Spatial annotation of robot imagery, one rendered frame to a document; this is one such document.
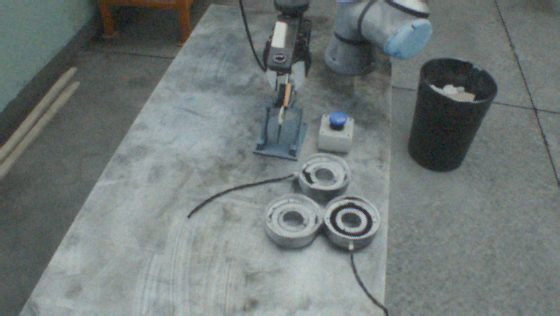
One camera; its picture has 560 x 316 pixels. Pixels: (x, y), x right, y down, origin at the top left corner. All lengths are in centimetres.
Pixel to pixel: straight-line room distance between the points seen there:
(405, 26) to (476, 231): 117
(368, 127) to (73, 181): 146
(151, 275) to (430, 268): 128
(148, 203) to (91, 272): 18
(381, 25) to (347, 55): 17
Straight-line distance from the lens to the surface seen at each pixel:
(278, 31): 96
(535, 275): 210
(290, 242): 89
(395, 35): 118
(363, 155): 110
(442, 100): 204
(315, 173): 101
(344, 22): 130
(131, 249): 94
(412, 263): 194
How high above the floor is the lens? 153
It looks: 44 degrees down
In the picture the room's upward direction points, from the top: 3 degrees clockwise
